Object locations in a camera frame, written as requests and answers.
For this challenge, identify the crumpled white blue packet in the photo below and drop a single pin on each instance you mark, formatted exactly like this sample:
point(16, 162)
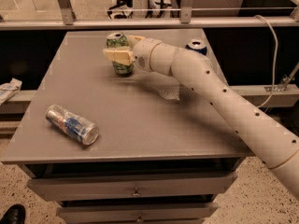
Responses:
point(8, 90)

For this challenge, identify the lower grey drawer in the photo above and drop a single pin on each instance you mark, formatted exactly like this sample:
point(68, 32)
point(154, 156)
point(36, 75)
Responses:
point(137, 213)

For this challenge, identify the black office chair base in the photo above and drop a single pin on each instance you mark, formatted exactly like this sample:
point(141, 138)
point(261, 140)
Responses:
point(129, 9)

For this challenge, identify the grey metal railing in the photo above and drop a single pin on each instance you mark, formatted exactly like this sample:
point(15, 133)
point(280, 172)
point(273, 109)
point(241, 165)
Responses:
point(92, 14)

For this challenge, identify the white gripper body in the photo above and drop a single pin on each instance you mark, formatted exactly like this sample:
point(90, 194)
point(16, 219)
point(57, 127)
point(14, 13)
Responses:
point(142, 54)

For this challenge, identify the green soda can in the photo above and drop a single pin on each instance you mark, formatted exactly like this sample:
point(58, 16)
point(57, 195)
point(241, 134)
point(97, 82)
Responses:
point(120, 67)

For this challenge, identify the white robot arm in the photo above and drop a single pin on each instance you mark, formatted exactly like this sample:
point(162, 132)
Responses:
point(271, 142)

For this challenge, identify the grey drawer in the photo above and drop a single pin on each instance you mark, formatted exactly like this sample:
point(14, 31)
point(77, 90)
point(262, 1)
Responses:
point(137, 213)
point(131, 186)

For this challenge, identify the upper grey drawer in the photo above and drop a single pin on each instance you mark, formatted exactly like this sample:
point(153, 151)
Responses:
point(131, 186)

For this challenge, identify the black leather shoe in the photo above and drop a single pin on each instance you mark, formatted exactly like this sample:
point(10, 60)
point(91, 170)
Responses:
point(15, 214)

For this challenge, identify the grey drawer cabinet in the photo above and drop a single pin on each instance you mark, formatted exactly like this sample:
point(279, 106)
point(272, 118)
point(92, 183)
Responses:
point(148, 125)

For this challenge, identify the silver blue energy drink can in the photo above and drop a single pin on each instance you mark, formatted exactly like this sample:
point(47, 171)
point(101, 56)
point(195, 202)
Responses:
point(75, 126)

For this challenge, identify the blue Pepsi can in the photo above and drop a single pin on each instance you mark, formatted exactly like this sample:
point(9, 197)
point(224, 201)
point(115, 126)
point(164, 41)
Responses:
point(197, 45)

